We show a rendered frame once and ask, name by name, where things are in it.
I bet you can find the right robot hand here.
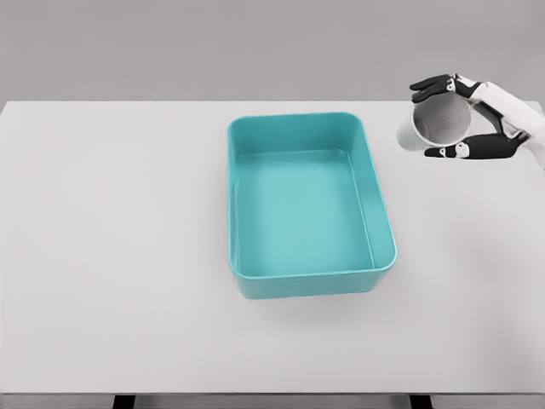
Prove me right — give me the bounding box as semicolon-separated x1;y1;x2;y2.
409;73;545;173

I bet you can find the white paper cup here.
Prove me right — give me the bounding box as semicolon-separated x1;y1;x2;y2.
395;95;473;155

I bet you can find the teal plastic basket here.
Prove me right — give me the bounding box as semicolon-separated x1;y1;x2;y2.
227;111;399;301

